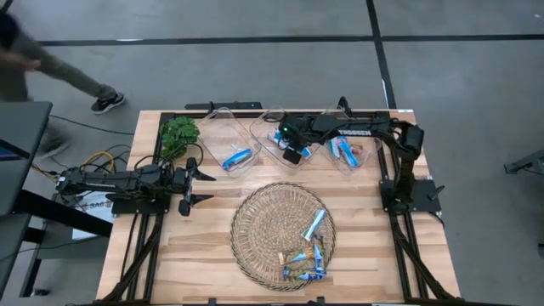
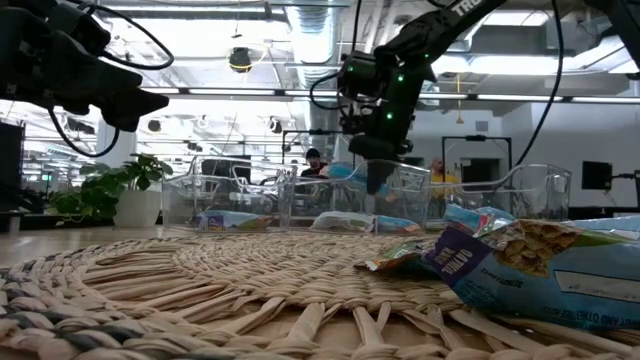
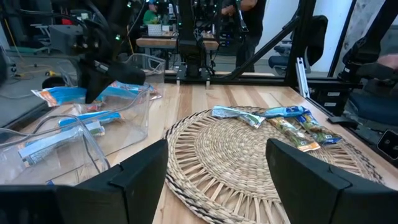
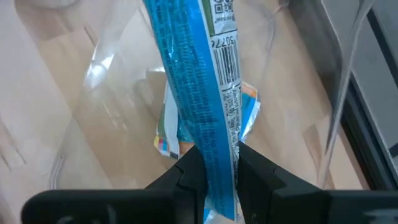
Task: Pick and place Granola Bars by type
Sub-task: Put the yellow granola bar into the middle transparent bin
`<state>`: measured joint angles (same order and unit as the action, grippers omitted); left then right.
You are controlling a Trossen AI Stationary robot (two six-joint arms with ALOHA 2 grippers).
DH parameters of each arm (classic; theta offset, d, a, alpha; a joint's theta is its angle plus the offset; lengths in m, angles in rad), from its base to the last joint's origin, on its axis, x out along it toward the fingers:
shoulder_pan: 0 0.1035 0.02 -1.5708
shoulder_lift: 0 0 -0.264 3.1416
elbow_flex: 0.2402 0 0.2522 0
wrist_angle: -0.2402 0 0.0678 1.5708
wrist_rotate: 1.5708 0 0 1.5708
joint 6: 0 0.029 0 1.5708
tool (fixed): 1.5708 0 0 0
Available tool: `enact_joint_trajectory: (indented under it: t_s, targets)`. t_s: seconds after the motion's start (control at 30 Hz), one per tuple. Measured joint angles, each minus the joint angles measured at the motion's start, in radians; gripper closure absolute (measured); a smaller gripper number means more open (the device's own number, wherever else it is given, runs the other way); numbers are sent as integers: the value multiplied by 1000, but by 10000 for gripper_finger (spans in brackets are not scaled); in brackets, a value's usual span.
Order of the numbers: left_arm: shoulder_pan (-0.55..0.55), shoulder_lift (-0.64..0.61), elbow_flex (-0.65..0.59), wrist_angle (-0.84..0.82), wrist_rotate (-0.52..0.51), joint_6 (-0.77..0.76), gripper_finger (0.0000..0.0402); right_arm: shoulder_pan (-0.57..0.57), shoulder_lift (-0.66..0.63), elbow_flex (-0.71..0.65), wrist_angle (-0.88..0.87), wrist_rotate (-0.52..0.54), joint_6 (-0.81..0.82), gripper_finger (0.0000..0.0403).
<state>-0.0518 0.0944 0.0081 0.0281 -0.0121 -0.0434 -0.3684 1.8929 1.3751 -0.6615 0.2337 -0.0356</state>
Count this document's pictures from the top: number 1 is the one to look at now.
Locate person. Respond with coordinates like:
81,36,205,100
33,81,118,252
0,10,127,159

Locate light blue white granola bar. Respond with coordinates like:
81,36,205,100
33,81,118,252
301,208,328,242

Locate grey desk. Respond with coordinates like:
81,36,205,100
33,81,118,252
0,100,54,294

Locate green artificial plant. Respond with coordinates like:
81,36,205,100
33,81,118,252
160,116,201,161

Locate black desk crossbar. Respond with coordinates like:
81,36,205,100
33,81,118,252
12,189,114,298

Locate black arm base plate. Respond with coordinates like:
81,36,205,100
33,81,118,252
379,178,445,214
105,193,173,216

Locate black power strip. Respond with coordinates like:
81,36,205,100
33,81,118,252
184,100,264,111

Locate yellow cable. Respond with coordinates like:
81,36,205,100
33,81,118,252
82,150,116,188

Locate thin black floor cable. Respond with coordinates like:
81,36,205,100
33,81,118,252
48,114,135,136

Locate white paper sign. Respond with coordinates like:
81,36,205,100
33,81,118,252
71,190,116,241

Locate round woven wicker basket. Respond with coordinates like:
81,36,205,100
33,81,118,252
229,182,337,292

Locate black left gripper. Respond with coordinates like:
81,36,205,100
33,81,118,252
168,156,217,218

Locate clear plastic bin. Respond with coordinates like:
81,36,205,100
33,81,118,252
197,106,263,179
248,106,323,176
309,106,383,175

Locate blue brown granola bar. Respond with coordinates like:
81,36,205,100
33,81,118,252
282,265,327,281

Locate grey furniture leg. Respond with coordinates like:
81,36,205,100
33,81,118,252
504,149,544,175

